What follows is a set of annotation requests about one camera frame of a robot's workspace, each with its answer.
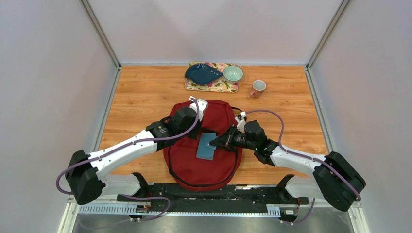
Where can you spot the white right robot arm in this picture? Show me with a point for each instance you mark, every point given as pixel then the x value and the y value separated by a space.
pixel 330 177

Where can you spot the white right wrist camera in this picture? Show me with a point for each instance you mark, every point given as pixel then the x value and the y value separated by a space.
pixel 241 121

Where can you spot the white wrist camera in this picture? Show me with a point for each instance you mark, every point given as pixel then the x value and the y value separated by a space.
pixel 241 121
pixel 199 106

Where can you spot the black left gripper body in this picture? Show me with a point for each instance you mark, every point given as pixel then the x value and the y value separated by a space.
pixel 194 133

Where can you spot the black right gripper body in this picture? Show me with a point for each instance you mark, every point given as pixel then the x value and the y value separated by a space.
pixel 239 140

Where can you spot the floral rectangular tray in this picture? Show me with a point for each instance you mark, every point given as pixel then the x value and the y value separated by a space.
pixel 219 85

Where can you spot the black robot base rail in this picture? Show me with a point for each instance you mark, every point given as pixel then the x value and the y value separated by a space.
pixel 230 199

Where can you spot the pink patterned mug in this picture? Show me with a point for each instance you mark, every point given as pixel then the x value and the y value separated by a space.
pixel 258 87

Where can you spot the pale green ceramic bowl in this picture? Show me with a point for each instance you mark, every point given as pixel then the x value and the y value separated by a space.
pixel 233 73

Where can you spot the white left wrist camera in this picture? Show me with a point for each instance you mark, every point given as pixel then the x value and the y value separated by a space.
pixel 199 106

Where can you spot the red student backpack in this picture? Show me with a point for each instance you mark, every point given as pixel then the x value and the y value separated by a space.
pixel 196 174

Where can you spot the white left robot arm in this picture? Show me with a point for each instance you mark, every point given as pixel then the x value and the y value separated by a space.
pixel 88 175

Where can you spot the dark blue leaf plate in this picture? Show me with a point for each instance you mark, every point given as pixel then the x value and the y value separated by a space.
pixel 202 73

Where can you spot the blue leather wallet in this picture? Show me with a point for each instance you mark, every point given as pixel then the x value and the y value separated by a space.
pixel 206 151

